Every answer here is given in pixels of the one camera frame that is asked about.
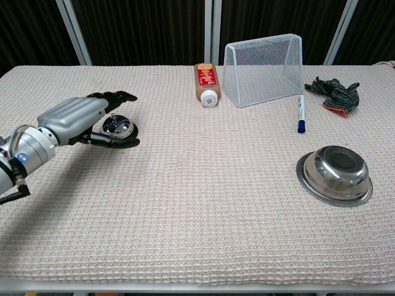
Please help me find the silver call bell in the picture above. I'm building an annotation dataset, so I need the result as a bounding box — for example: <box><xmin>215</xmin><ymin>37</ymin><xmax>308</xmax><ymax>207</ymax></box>
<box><xmin>101</xmin><ymin>113</ymin><xmax>139</xmax><ymax>145</ymax></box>

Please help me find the grey metal frame post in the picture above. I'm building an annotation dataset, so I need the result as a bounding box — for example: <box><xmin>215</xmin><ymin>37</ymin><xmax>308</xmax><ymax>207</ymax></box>
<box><xmin>323</xmin><ymin>0</ymin><xmax>359</xmax><ymax>66</ymax></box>
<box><xmin>56</xmin><ymin>0</ymin><xmax>93</xmax><ymax>66</ymax></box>
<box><xmin>204</xmin><ymin>0</ymin><xmax>223</xmax><ymax>67</ymax></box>

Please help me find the blue white marker pen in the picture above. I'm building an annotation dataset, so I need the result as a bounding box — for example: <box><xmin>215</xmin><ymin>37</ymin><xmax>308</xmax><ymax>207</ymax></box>
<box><xmin>297</xmin><ymin>93</ymin><xmax>307</xmax><ymax>134</ymax></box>

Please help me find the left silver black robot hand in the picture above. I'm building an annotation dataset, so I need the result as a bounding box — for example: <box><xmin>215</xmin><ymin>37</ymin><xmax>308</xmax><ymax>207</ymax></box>
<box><xmin>36</xmin><ymin>90</ymin><xmax>141</xmax><ymax>149</ymax></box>

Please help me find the brown bottle white cap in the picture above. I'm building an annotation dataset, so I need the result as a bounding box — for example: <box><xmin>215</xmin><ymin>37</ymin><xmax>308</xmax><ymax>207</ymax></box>
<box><xmin>193</xmin><ymin>62</ymin><xmax>222</xmax><ymax>109</ymax></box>

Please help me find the beige waffle weave tablecloth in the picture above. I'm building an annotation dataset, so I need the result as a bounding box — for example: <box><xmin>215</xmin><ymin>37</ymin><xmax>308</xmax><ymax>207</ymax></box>
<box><xmin>0</xmin><ymin>60</ymin><xmax>395</xmax><ymax>286</ymax></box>

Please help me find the dark striped knit glove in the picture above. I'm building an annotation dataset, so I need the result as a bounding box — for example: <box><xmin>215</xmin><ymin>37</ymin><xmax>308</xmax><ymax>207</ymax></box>
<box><xmin>304</xmin><ymin>76</ymin><xmax>361</xmax><ymax>118</ymax></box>

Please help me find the upturned stainless steel bowl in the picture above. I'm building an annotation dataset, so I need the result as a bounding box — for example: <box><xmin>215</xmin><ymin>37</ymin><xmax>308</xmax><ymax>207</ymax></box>
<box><xmin>296</xmin><ymin>145</ymin><xmax>374</xmax><ymax>208</ymax></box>

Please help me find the white wire mesh basket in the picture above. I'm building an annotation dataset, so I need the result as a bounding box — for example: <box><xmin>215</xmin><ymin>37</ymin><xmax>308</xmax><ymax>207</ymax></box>
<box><xmin>222</xmin><ymin>33</ymin><xmax>304</xmax><ymax>109</ymax></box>

